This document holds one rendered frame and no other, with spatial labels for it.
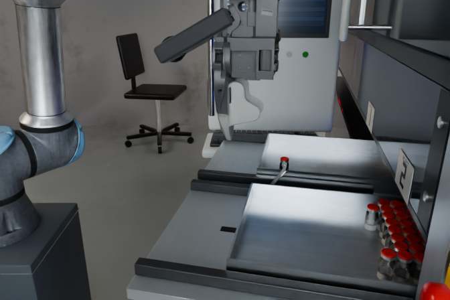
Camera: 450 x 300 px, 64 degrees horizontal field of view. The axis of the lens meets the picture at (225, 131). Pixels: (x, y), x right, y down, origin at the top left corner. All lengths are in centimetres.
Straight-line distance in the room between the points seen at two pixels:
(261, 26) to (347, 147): 69
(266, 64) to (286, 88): 95
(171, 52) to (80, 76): 385
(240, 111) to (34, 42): 51
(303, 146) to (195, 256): 57
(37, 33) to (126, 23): 329
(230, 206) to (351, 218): 24
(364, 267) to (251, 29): 41
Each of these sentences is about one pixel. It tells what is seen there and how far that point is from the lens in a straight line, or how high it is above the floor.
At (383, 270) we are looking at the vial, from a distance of 62.
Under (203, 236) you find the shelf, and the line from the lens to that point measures 68.
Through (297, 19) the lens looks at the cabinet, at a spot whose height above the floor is 124.
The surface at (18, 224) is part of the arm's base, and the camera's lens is 93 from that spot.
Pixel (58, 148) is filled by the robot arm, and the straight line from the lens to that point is 93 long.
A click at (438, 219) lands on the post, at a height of 104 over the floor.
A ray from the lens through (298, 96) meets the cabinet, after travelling 144.
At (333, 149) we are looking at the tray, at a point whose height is 88.
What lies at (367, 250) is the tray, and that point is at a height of 88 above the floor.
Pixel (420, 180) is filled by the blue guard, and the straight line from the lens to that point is 57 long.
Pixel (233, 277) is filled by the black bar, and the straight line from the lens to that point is 57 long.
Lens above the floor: 127
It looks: 19 degrees down
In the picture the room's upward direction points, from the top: straight up
